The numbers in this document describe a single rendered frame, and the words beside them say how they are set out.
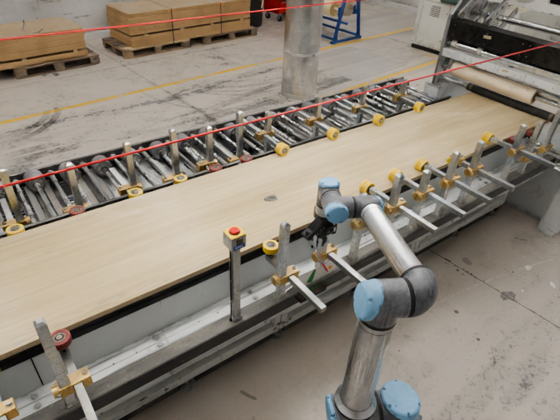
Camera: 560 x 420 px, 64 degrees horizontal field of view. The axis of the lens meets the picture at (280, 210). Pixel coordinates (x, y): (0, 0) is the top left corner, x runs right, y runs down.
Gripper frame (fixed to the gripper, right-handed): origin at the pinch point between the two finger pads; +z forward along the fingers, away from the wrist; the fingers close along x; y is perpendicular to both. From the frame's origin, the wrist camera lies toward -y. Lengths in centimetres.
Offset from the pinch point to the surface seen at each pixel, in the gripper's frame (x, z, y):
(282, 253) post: 6.4, 0.3, -15.6
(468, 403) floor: -69, 100, 68
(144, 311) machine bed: 28, 21, -75
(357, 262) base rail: 3.9, 30.7, 35.9
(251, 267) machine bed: 27.8, 25.0, -18.0
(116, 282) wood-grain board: 40, 9, -82
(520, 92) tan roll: 53, -4, 266
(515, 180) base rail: 4, 32, 198
